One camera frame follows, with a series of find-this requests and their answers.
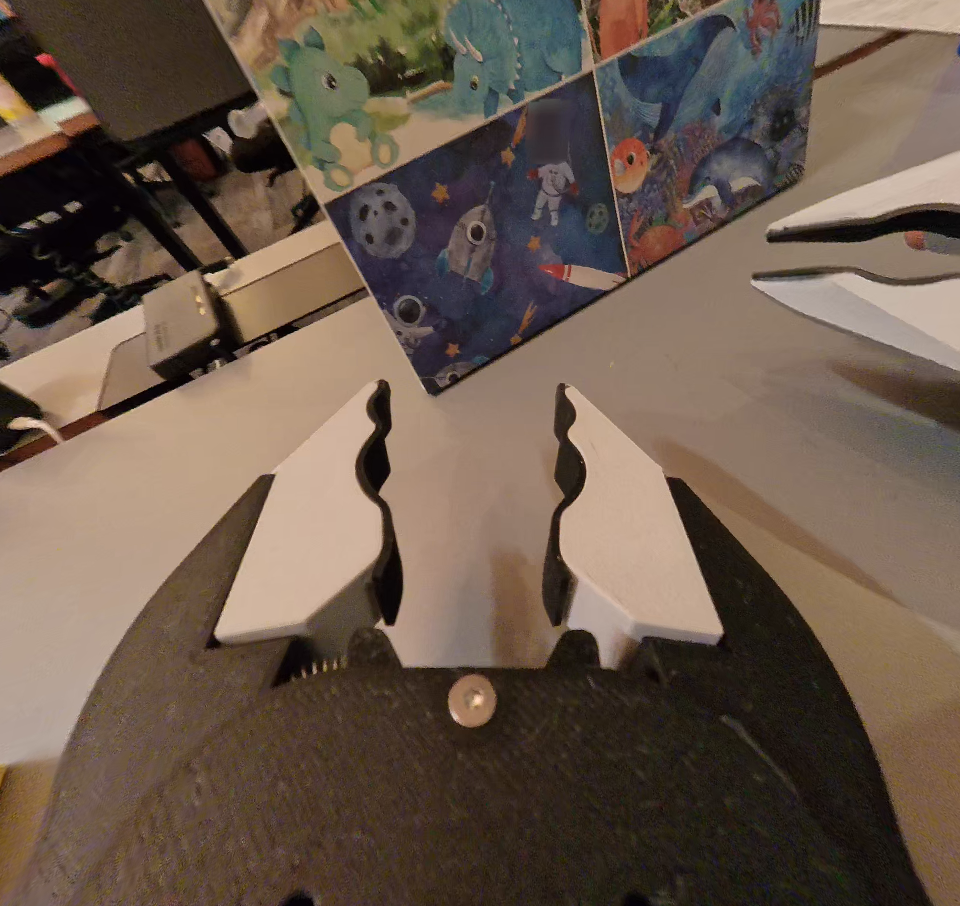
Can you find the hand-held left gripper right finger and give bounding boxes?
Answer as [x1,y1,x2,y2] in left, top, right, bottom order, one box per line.
[541,383,725,671]

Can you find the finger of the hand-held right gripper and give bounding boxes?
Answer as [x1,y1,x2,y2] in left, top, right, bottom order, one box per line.
[750,266,960,371]
[765,152,960,247]

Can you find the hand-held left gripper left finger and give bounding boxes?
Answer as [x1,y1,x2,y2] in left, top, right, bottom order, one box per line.
[213,380,405,645]

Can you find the small black charging box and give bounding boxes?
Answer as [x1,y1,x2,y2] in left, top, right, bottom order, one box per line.
[141,269,243,382]

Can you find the illustrated puzzle box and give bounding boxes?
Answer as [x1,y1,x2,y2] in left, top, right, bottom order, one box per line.
[172,0,826,397]

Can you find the wooden desk black legs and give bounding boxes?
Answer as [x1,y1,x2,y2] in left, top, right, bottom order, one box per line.
[0,107,252,266]

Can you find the black partition panel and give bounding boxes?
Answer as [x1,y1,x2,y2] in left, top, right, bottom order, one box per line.
[0,0,260,142]

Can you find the short white cable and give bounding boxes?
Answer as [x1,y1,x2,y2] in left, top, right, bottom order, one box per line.
[6,416,67,446]

